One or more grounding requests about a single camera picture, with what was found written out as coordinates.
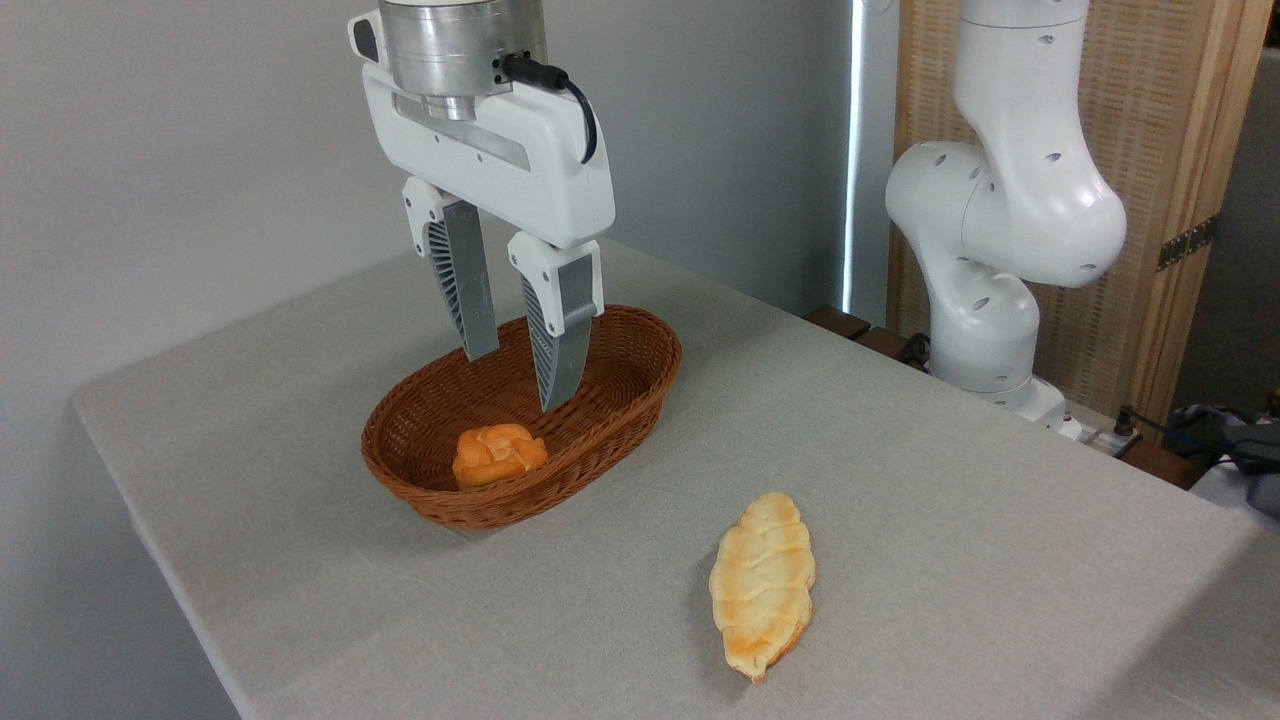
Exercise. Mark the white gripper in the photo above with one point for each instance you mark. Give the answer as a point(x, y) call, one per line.
point(540, 190)

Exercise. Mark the long braided bread loaf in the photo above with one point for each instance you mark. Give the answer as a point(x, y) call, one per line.
point(762, 585)

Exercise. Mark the small round orange bread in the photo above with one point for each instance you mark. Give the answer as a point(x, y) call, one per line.
point(498, 455)

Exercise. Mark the brown oval wicker basket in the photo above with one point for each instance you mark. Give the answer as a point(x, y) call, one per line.
point(610, 420)

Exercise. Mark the grey tablecloth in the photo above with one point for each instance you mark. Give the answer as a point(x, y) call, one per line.
point(900, 550)

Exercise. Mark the wooden woven folding screen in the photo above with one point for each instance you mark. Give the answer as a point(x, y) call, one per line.
point(1150, 100)

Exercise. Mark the metal screen hinge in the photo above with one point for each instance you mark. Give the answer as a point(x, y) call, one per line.
point(1187, 243)

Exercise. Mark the dark grey bundle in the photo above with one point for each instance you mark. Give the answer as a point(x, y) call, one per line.
point(1230, 440)

